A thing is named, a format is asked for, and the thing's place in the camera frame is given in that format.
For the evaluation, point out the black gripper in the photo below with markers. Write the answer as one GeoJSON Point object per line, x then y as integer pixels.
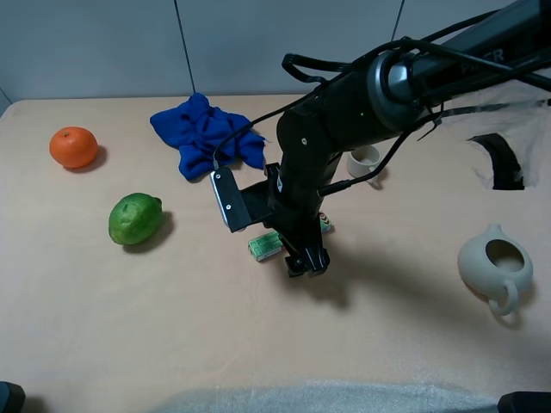
{"type": "Point", "coordinates": [299, 228]}

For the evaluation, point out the green chewing gum pack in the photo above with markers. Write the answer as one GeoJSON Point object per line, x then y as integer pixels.
{"type": "Point", "coordinates": [270, 244]}

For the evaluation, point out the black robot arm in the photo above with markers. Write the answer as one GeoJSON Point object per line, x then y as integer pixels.
{"type": "Point", "coordinates": [389, 93]}

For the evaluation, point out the small beige ceramic cup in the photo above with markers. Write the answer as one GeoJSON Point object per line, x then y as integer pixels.
{"type": "Point", "coordinates": [363, 161]}

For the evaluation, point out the crumpled blue cloth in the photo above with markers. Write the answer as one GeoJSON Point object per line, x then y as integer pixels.
{"type": "Point", "coordinates": [200, 131]}

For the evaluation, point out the green lime fruit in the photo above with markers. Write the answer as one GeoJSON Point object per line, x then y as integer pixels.
{"type": "Point", "coordinates": [135, 218]}

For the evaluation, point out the beige ceramic teapot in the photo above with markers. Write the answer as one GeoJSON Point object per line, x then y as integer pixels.
{"type": "Point", "coordinates": [497, 267]}

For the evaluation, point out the dark right base corner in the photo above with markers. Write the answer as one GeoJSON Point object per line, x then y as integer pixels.
{"type": "Point", "coordinates": [525, 402]}

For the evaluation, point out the dark base corner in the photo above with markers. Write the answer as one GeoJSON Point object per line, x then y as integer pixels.
{"type": "Point", "coordinates": [525, 402]}
{"type": "Point", "coordinates": [12, 397]}

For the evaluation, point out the orange mandarin fruit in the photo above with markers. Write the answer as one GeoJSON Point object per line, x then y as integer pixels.
{"type": "Point", "coordinates": [73, 147]}

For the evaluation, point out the dark left base corner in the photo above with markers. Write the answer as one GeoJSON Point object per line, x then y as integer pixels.
{"type": "Point", "coordinates": [12, 397]}

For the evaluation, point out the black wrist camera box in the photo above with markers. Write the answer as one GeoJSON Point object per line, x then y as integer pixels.
{"type": "Point", "coordinates": [240, 208]}

